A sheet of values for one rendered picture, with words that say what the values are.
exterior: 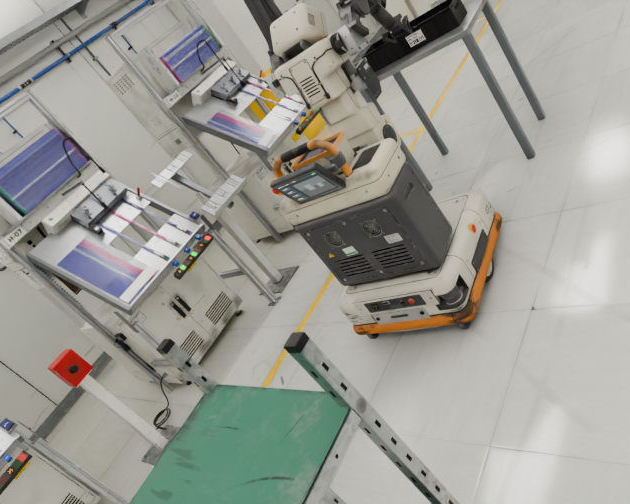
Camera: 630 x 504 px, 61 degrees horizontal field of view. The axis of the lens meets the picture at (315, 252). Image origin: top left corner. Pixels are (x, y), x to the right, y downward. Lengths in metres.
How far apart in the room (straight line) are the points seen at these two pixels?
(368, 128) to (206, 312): 1.81
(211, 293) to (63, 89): 2.59
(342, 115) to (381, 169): 0.44
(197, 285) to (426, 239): 1.86
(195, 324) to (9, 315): 1.80
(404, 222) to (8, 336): 3.55
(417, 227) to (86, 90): 3.99
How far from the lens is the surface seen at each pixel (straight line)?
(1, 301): 4.85
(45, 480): 3.28
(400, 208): 2.06
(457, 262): 2.25
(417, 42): 3.11
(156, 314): 3.43
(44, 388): 4.93
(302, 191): 2.11
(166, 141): 4.35
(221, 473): 1.01
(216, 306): 3.64
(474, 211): 2.49
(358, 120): 2.36
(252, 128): 3.90
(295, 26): 2.31
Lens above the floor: 1.49
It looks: 23 degrees down
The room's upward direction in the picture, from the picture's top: 39 degrees counter-clockwise
